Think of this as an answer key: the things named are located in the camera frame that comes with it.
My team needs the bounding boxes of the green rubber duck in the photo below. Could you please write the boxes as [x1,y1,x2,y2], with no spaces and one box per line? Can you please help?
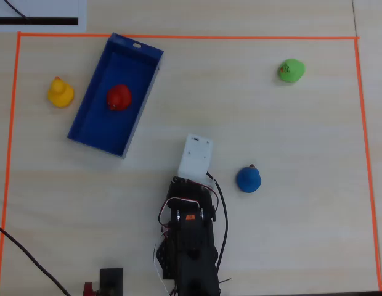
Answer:
[277,58,306,83]

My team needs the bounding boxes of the black cable on table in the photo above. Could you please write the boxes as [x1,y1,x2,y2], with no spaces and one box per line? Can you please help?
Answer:
[0,221,72,296]

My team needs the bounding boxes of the red rubber duck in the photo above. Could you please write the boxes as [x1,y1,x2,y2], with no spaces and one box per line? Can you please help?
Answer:
[106,84,132,112]

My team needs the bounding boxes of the red white base wires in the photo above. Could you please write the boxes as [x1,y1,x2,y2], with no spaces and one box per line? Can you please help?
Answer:
[152,229,179,296]

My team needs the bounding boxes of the blue plastic box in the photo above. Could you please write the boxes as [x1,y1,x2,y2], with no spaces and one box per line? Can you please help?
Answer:
[67,32,165,160]

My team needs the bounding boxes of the yellow rubber duck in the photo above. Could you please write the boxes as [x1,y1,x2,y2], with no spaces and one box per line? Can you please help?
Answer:
[47,76,76,109]

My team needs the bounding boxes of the orange tape strip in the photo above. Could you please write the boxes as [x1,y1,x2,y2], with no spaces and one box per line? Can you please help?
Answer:
[0,32,22,296]
[353,37,382,292]
[17,32,360,41]

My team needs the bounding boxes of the white paper with black bar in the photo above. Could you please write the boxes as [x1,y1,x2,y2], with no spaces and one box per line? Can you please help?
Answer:
[0,0,87,33]

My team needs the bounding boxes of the blue rubber duck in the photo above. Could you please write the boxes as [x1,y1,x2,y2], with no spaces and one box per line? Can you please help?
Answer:
[235,163,262,194]

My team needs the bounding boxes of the black table clamp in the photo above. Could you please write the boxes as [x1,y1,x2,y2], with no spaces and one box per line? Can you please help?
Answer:
[83,267,124,296]

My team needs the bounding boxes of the black camera cable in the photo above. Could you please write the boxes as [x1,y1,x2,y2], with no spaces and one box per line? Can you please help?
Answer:
[205,171,229,280]

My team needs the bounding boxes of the red white gripper servo wire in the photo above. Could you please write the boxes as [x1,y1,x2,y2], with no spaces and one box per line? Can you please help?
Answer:
[158,183,221,231]

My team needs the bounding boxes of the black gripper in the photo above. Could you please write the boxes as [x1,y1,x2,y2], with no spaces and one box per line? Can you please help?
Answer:
[166,176,217,223]

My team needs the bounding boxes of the thin black cable over paper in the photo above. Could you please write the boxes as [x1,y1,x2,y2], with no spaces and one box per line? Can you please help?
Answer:
[4,0,30,21]

